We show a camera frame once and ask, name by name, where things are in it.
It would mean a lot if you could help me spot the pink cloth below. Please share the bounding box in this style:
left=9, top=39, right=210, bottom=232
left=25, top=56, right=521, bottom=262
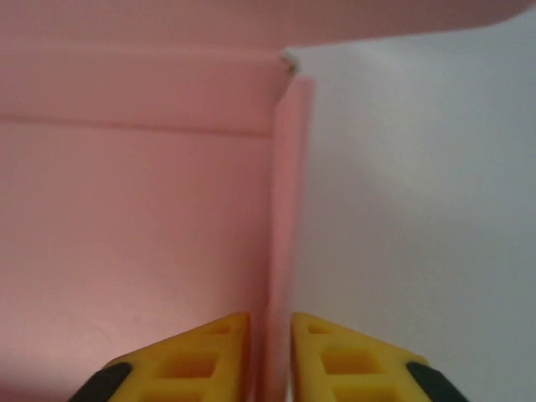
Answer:
left=0, top=0, right=529, bottom=402

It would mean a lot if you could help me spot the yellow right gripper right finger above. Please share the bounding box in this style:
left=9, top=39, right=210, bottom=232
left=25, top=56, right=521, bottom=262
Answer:
left=287, top=312, right=466, bottom=402

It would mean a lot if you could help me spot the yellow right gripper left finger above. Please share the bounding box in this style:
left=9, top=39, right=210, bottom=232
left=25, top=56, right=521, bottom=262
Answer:
left=70, top=311, right=253, bottom=402

